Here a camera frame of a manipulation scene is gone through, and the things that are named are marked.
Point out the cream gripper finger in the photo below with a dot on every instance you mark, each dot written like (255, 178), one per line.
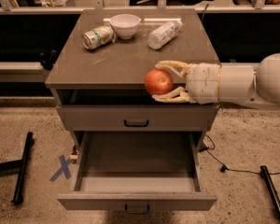
(179, 68)
(177, 96)

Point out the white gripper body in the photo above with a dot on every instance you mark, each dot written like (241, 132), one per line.
(203, 83)

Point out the red apple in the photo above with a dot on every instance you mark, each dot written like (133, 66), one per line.
(158, 82)

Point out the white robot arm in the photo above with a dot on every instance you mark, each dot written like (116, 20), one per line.
(249, 86)

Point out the closed grey upper drawer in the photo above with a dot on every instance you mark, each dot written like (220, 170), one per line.
(143, 118)

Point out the grey drawer cabinet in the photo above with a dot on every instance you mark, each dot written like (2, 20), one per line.
(114, 74)

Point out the open grey lower drawer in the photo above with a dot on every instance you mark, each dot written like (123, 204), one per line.
(138, 173)

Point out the white plastic bottle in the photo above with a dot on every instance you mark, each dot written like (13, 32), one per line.
(163, 34)

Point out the white ceramic bowl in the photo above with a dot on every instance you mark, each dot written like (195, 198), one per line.
(125, 26)

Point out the crushed green white can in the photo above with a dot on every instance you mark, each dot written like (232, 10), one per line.
(98, 37)

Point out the black stand right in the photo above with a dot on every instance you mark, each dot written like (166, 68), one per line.
(264, 173)

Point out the black stand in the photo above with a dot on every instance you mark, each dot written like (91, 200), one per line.
(264, 173)
(19, 167)

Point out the blue tape cross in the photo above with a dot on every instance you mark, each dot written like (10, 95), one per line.
(64, 168)

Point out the black stand left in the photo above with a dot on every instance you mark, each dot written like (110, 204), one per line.
(19, 167)

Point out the black clamp on rail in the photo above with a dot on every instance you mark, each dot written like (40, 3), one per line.
(47, 60)

